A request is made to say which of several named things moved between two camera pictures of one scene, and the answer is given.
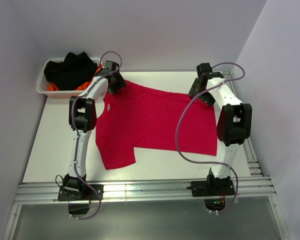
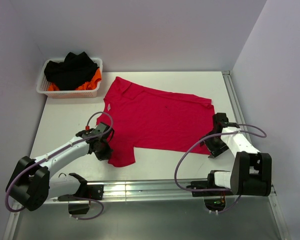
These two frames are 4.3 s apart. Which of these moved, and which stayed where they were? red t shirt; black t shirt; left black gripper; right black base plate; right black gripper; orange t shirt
Moved: right black gripper; left black gripper
Stayed: orange t shirt; black t shirt; red t shirt; right black base plate
